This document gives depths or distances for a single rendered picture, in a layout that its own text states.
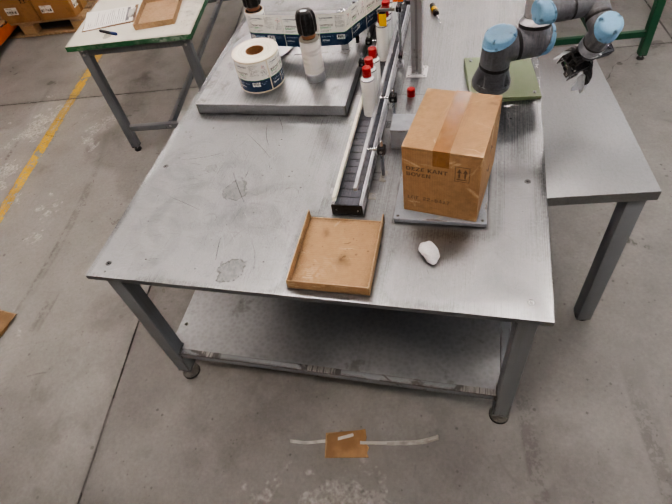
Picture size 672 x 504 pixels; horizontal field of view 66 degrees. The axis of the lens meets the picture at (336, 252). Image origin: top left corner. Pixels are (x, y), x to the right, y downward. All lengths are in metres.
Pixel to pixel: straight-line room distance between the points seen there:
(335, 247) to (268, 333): 0.72
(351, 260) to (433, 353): 0.67
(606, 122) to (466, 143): 0.76
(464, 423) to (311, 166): 1.20
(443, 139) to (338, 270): 0.51
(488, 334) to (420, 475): 0.61
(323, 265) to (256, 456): 0.98
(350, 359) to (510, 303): 0.82
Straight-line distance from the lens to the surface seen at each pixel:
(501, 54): 2.14
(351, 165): 1.88
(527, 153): 2.00
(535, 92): 2.27
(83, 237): 3.44
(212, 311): 2.43
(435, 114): 1.68
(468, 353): 2.15
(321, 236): 1.72
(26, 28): 6.07
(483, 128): 1.62
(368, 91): 2.02
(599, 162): 2.01
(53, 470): 2.68
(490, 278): 1.60
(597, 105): 2.27
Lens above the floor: 2.12
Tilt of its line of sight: 50 degrees down
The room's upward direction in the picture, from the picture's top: 12 degrees counter-clockwise
